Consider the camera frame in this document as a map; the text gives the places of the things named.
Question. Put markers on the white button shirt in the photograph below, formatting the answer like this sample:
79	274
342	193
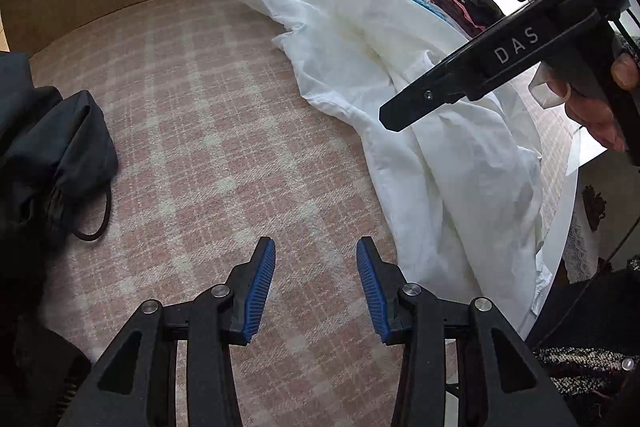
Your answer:
450	157

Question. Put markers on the pile of dark clothes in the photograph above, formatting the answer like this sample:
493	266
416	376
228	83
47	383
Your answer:
50	147

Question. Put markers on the person's right hand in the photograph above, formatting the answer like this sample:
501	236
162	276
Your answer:
590	117

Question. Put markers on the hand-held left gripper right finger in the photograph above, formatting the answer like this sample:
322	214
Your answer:
372	292

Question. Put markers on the white lace cloth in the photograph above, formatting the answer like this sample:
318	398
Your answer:
580	242

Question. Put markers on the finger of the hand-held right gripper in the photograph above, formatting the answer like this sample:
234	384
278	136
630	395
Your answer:
415	104

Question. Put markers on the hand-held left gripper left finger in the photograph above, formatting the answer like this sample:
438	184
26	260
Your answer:
260	287

